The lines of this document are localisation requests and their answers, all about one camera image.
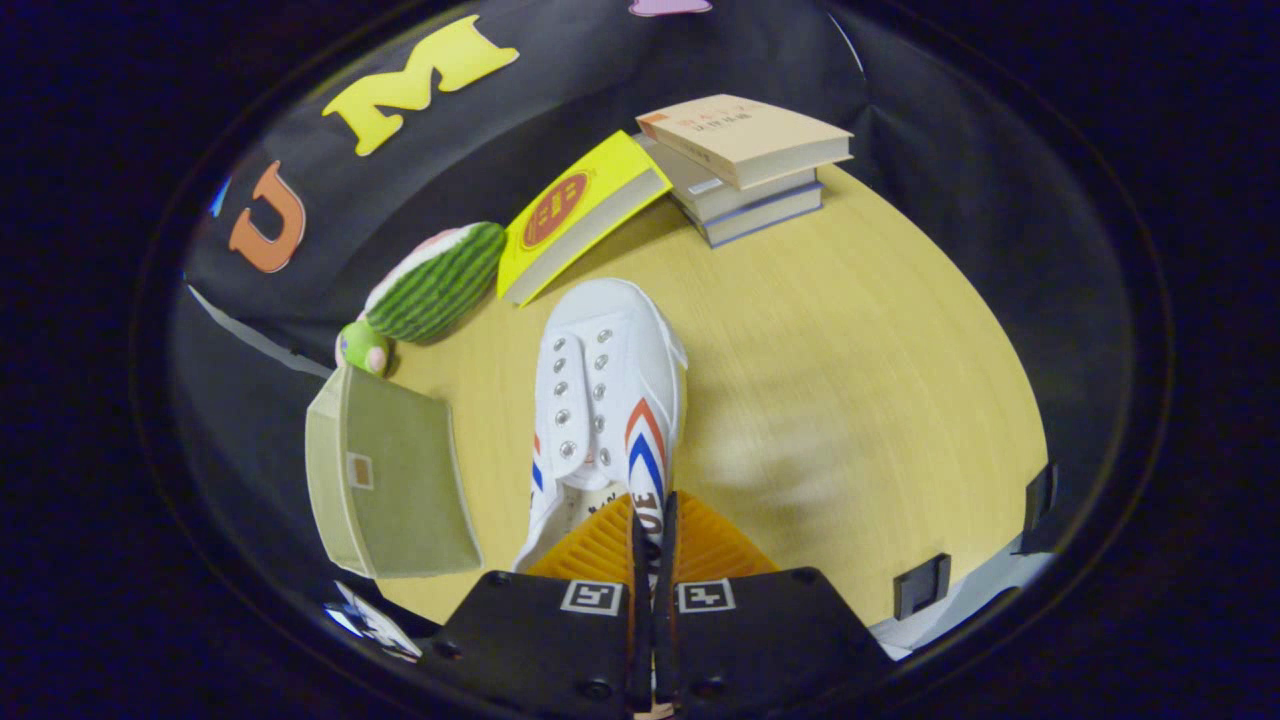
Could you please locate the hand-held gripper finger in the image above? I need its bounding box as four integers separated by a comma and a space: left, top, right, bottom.
655, 490, 896, 713
420, 493, 653, 716

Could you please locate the white canvas shoe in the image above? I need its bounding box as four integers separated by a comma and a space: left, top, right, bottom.
512, 278, 689, 576

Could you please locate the beige fabric storage box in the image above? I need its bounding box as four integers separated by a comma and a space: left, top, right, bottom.
304, 364, 483, 581

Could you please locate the black table clamp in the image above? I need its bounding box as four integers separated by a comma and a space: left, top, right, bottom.
893, 553, 952, 621
1022, 462, 1059, 536

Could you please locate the white card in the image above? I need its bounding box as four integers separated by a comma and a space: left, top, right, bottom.
328, 582, 426, 663

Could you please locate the pink and green plush toy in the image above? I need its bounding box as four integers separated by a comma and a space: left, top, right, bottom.
334, 320, 391, 377

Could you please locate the watermelon slice plush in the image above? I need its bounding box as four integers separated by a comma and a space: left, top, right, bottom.
362, 221, 509, 344

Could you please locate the blue-edged book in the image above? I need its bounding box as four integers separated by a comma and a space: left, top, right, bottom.
690, 182, 825, 248

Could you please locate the yellow book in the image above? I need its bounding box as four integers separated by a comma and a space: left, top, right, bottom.
496, 130, 674, 307

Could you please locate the grey book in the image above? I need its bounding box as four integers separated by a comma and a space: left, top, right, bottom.
640, 135, 821, 223

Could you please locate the tan book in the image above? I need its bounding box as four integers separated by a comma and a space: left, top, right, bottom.
636, 94, 855, 191

